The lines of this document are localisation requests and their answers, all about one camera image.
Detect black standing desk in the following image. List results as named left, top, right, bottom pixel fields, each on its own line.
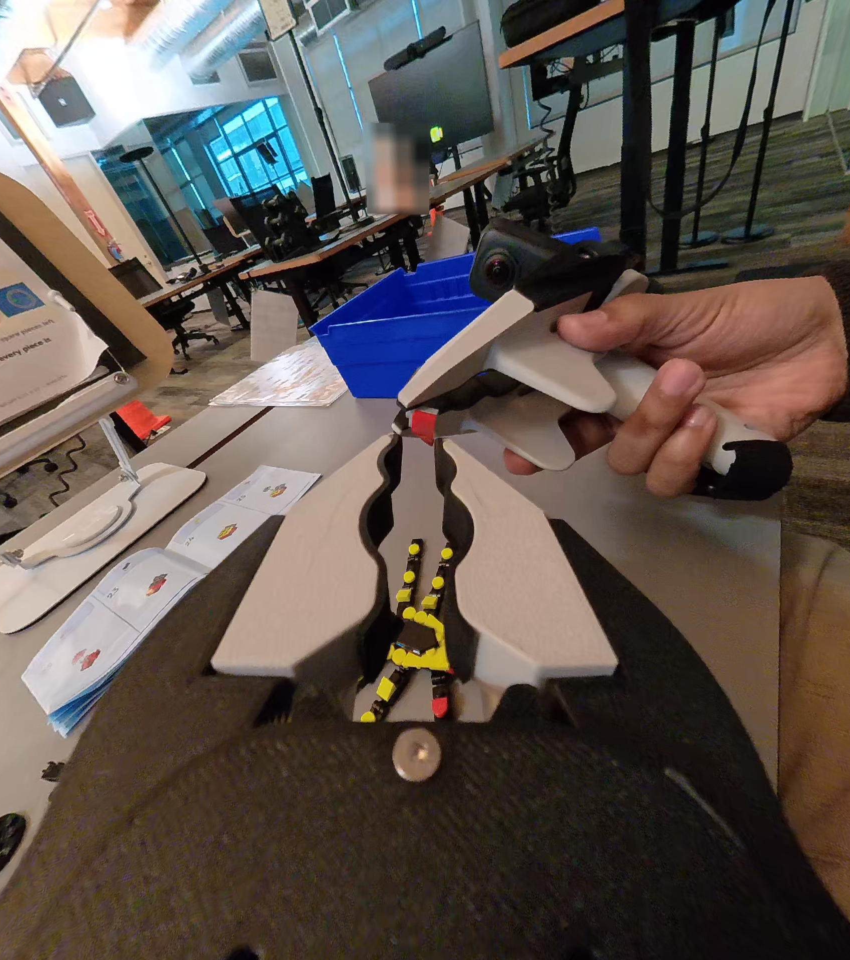
left=498, top=0, right=699, bottom=275

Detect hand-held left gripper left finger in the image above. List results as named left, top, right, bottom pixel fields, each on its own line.
left=211, top=432, right=405, bottom=684

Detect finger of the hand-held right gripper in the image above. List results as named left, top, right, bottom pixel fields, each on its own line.
left=461, top=409, right=585, bottom=474
left=397, top=270, right=651, bottom=414

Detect lego instruction booklet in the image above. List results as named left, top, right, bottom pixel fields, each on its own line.
left=22, top=465, right=322, bottom=740

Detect person's right hand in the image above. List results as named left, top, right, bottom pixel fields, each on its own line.
left=503, top=276, right=849, bottom=498

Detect orange object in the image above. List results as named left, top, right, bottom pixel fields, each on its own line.
left=113, top=399, right=172, bottom=451

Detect person's leg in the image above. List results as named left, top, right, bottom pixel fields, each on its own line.
left=776, top=531, right=850, bottom=960

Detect clear plastic bag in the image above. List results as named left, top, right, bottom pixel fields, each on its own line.
left=209, top=341, right=351, bottom=408

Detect long wooden desk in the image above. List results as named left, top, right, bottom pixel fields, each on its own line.
left=241, top=131, right=553, bottom=331

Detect black camera bar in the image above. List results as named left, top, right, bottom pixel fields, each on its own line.
left=383, top=27, right=450, bottom=72

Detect black speaker box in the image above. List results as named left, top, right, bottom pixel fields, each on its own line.
left=38, top=69, right=97, bottom=129

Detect black yellow lego spider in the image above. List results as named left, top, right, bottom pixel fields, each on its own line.
left=356, top=536, right=463, bottom=725

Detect black floor lamp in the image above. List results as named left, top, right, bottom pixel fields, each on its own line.
left=119, top=146, right=210, bottom=273

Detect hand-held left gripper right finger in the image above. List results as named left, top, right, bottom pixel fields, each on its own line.
left=434, top=437, right=619, bottom=690

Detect black tv monitor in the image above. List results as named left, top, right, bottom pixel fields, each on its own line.
left=367, top=20, right=497, bottom=156

